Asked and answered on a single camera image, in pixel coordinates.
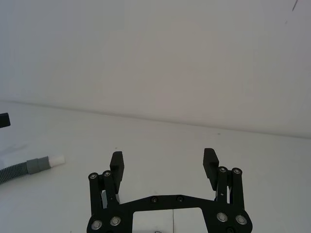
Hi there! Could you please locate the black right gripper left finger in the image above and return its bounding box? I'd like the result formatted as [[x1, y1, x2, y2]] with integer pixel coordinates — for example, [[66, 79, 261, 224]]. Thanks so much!
[[87, 150, 126, 219]]

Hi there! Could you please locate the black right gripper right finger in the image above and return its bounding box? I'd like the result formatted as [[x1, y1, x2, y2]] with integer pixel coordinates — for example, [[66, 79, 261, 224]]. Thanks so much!
[[202, 148, 244, 217]]

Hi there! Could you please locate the grey corrugated hose white tip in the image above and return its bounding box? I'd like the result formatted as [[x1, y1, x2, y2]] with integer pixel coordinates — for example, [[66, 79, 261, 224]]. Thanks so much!
[[0, 154, 66, 186]]

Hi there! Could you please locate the black block-shaped object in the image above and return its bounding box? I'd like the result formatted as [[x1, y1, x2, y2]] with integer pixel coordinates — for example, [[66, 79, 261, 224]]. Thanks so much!
[[0, 112, 11, 129]]

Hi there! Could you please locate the white table cloth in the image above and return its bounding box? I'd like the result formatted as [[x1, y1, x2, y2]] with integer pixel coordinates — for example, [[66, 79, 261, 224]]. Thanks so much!
[[0, 100, 311, 233]]

